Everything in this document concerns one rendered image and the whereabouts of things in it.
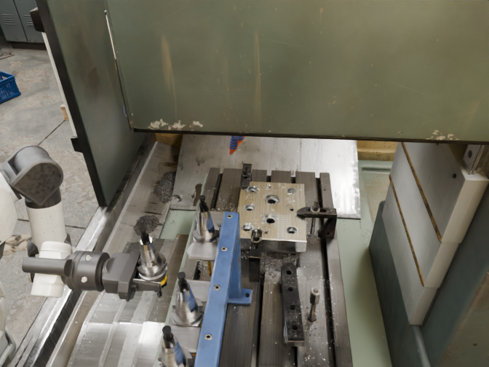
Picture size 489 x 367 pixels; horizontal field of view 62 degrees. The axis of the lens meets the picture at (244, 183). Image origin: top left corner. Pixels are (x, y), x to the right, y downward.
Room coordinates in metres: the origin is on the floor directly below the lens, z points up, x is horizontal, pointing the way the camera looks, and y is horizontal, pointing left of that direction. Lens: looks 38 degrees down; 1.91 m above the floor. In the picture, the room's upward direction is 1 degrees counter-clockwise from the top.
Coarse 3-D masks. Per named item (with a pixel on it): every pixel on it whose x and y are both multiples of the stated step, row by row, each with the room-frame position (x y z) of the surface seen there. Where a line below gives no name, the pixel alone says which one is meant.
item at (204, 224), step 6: (198, 210) 0.69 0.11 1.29; (198, 216) 0.69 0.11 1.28; (204, 216) 0.69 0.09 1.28; (210, 216) 0.70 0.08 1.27; (198, 222) 0.69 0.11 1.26; (204, 222) 0.68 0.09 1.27; (210, 222) 0.69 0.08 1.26; (198, 228) 0.69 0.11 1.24; (204, 228) 0.68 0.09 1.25; (210, 228) 0.69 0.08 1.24; (204, 234) 0.68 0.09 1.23; (210, 234) 0.68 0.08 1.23
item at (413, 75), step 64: (128, 0) 0.61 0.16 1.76; (192, 0) 0.60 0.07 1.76; (256, 0) 0.59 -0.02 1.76; (320, 0) 0.58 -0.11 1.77; (384, 0) 0.57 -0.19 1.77; (448, 0) 0.56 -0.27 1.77; (128, 64) 0.61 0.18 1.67; (192, 64) 0.60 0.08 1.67; (256, 64) 0.59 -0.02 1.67; (320, 64) 0.58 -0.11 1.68; (384, 64) 0.57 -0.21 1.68; (448, 64) 0.56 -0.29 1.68; (192, 128) 0.60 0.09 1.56; (256, 128) 0.59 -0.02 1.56; (320, 128) 0.58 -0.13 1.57; (384, 128) 0.57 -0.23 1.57; (448, 128) 0.56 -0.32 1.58
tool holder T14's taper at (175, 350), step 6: (174, 336) 0.38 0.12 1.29; (162, 342) 0.37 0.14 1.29; (174, 342) 0.37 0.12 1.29; (162, 348) 0.36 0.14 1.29; (168, 348) 0.36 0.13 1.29; (174, 348) 0.36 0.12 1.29; (180, 348) 0.37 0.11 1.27; (162, 354) 0.36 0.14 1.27; (168, 354) 0.36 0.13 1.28; (174, 354) 0.36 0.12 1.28; (180, 354) 0.37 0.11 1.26; (162, 360) 0.36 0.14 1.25; (168, 360) 0.36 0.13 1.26; (174, 360) 0.36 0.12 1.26; (180, 360) 0.36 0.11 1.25; (186, 360) 0.37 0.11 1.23; (162, 366) 0.36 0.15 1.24; (168, 366) 0.35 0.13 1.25; (174, 366) 0.35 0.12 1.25; (180, 366) 0.36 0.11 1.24
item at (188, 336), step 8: (176, 328) 0.44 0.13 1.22; (184, 328) 0.44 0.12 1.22; (192, 328) 0.44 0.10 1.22; (200, 328) 0.44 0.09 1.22; (176, 336) 0.43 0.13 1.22; (184, 336) 0.43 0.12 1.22; (192, 336) 0.43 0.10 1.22; (184, 344) 0.41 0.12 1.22; (192, 344) 0.41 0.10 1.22; (192, 352) 0.40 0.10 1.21
